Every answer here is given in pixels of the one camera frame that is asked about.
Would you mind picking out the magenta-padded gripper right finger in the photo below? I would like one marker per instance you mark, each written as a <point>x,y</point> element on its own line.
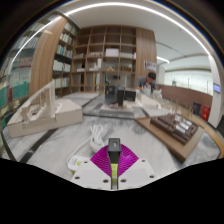
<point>138,173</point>

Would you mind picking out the wooden shelf unit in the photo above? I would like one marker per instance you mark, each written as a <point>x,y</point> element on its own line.
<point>103,60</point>

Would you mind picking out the person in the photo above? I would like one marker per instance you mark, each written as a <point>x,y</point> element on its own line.
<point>146,83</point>

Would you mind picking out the wall poster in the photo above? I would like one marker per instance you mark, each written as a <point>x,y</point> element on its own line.
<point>150,66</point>

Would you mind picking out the glass-fronted bookshelf with books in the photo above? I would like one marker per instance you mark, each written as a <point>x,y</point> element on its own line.
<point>16,83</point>

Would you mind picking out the black building model on base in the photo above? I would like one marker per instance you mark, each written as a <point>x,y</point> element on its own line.
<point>113,94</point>

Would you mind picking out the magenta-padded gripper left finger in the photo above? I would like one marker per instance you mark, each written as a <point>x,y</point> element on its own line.
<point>90,175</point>

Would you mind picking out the brown building model on board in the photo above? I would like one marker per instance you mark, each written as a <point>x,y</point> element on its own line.
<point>173,128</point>

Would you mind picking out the small white building model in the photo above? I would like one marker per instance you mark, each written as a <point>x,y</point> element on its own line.
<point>148,101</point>

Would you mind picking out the black charger block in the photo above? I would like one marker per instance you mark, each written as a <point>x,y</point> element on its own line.
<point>114,150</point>

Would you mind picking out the green and white power strip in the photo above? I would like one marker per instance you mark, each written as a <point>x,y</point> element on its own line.
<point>76,164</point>

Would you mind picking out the blue wall screen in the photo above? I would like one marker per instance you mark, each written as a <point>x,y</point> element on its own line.
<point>217,88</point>

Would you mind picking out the white architectural model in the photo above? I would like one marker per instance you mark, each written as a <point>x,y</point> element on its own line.
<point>63,115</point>

